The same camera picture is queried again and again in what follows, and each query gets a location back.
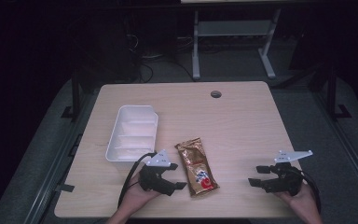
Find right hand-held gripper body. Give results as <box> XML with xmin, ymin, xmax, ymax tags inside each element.
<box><xmin>261</xmin><ymin>149</ymin><xmax>314</xmax><ymax>197</ymax></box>

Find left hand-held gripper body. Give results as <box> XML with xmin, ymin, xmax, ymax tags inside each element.
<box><xmin>138</xmin><ymin>148</ymin><xmax>175</xmax><ymax>197</ymax></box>

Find gold snack packet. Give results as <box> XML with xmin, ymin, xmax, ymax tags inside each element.
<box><xmin>174</xmin><ymin>137</ymin><xmax>220</xmax><ymax>198</ymax></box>

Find white divided plastic tray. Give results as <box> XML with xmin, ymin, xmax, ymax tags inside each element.
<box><xmin>104</xmin><ymin>105</ymin><xmax>159</xmax><ymax>163</ymax></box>

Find person's left hand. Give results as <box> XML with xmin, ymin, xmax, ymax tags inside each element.
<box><xmin>118</xmin><ymin>173</ymin><xmax>163</xmax><ymax>217</ymax></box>

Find person's right hand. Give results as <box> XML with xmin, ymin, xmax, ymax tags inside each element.
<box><xmin>274</xmin><ymin>182</ymin><xmax>318</xmax><ymax>217</ymax></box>

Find black metal stand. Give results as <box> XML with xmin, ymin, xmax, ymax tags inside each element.
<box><xmin>325</xmin><ymin>65</ymin><xmax>352</xmax><ymax>120</ymax></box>
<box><xmin>61</xmin><ymin>70</ymin><xmax>82</xmax><ymax>123</ymax></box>

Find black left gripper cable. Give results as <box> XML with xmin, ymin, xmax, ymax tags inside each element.
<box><xmin>117</xmin><ymin>151</ymin><xmax>158</xmax><ymax>209</ymax></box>

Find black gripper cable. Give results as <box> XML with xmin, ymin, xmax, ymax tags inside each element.
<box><xmin>292</xmin><ymin>167</ymin><xmax>323</xmax><ymax>215</ymax></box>
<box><xmin>117</xmin><ymin>151</ymin><xmax>158</xmax><ymax>209</ymax></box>

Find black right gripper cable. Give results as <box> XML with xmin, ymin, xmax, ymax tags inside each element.
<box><xmin>292</xmin><ymin>167</ymin><xmax>323</xmax><ymax>215</ymax></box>

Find black floor cables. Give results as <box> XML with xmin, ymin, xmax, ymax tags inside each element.
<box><xmin>123</xmin><ymin>33</ymin><xmax>198</xmax><ymax>84</ymax></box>

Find white metal desk frame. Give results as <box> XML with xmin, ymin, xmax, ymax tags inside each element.
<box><xmin>191</xmin><ymin>8</ymin><xmax>282</xmax><ymax>81</ymax></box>

